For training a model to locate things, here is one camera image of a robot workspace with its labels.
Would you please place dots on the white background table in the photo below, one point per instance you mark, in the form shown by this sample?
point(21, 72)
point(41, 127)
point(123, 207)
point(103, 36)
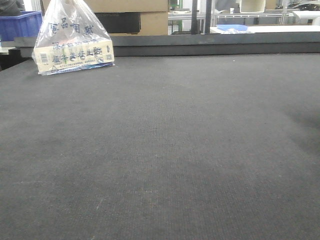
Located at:
point(274, 29)

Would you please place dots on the dark raised table ledge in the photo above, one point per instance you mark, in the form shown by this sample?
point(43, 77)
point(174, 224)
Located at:
point(216, 44)

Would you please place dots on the blue tray on white table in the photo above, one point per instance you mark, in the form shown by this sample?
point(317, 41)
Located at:
point(232, 28)

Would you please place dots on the upper cardboard box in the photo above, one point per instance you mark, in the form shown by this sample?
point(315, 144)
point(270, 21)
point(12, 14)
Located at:
point(121, 6)

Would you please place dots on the blue plastic crate far left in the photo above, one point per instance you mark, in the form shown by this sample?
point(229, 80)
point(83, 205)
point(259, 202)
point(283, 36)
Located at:
point(27, 24)

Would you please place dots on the black vertical post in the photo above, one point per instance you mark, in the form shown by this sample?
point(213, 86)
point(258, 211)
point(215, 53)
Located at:
point(194, 19)

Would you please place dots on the lower cardboard box black panel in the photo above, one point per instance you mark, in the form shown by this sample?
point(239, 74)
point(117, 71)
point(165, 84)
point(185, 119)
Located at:
point(134, 23)

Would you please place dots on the cream box inside bag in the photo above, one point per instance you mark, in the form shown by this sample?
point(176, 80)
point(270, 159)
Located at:
point(73, 56)

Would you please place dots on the white plastic tub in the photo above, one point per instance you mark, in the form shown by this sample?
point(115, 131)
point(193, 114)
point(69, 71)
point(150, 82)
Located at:
point(252, 6)

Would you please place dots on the clear printed plastic bag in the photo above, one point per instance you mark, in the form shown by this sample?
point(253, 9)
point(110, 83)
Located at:
point(65, 23)

